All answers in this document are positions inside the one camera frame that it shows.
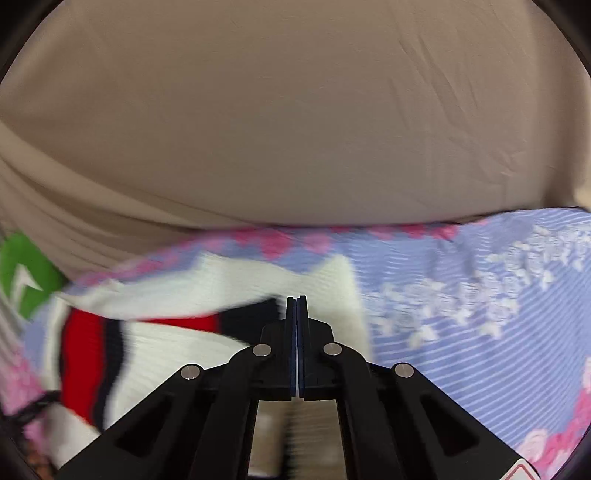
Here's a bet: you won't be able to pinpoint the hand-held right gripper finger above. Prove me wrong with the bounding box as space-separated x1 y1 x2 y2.
59 296 297 480
297 296 542 480

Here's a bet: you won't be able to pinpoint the white knit sweater red navy stripes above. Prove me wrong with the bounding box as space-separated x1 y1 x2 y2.
44 254 370 480

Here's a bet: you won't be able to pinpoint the pink blue floral bed sheet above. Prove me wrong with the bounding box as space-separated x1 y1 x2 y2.
0 207 591 480

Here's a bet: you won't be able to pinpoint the beige fabric canopy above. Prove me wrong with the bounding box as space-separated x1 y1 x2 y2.
0 0 591 289

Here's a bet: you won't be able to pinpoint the green plush pillow white mark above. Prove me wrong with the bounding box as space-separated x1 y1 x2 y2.
0 232 66 322

